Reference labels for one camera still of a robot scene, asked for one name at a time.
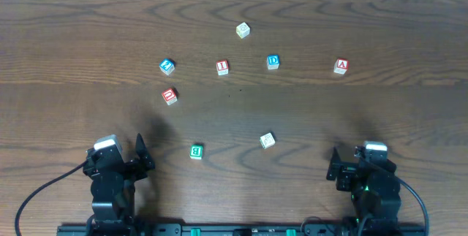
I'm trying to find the blue number 2 block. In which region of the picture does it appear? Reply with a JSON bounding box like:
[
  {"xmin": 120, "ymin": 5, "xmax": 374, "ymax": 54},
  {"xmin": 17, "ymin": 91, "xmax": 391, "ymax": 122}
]
[{"xmin": 159, "ymin": 58, "xmax": 176, "ymax": 76}]

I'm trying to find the red letter A block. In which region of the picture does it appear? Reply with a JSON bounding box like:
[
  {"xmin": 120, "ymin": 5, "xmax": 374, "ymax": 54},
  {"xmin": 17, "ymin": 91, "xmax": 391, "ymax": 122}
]
[{"xmin": 333, "ymin": 58, "xmax": 349, "ymax": 75}]

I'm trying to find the red letter I block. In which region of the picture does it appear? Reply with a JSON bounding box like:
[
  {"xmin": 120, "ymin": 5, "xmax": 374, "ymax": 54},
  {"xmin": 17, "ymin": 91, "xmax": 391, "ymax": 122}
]
[{"xmin": 216, "ymin": 60, "xmax": 229, "ymax": 76}]

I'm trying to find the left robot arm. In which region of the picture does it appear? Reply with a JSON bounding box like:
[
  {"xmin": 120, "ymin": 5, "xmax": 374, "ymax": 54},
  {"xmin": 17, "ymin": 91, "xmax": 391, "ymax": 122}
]
[{"xmin": 83, "ymin": 134, "xmax": 155, "ymax": 235}]

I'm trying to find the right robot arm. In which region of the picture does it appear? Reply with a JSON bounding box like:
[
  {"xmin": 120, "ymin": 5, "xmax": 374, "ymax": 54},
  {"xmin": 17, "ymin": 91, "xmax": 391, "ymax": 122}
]
[{"xmin": 326, "ymin": 141, "xmax": 401, "ymax": 235}]

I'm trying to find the green letter B block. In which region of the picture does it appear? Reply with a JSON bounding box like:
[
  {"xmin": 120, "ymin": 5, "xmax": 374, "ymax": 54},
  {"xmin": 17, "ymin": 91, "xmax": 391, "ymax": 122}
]
[{"xmin": 189, "ymin": 144, "xmax": 203, "ymax": 160}]

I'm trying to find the red letter U block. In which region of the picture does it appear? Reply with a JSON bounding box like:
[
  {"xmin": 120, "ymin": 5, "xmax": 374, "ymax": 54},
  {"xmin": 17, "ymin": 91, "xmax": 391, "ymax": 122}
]
[{"xmin": 162, "ymin": 88, "xmax": 178, "ymax": 105}]

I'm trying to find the cream block with line drawing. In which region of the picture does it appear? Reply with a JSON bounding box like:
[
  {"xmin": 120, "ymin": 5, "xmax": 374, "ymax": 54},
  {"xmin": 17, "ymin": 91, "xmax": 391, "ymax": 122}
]
[{"xmin": 260, "ymin": 132, "xmax": 276, "ymax": 149}]

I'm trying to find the blue letter D block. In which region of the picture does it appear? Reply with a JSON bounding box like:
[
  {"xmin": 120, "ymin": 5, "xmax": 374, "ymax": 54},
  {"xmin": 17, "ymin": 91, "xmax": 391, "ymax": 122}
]
[{"xmin": 266, "ymin": 55, "xmax": 280, "ymax": 69}]

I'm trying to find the cream block with engraved picture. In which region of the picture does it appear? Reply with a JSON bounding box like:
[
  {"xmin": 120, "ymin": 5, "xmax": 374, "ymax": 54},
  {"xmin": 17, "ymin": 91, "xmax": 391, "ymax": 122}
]
[{"xmin": 235, "ymin": 22, "xmax": 251, "ymax": 39}]

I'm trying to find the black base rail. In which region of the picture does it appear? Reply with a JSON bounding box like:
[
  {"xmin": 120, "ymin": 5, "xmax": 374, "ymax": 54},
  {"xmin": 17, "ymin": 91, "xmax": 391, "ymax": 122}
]
[{"xmin": 56, "ymin": 222, "xmax": 428, "ymax": 236}]

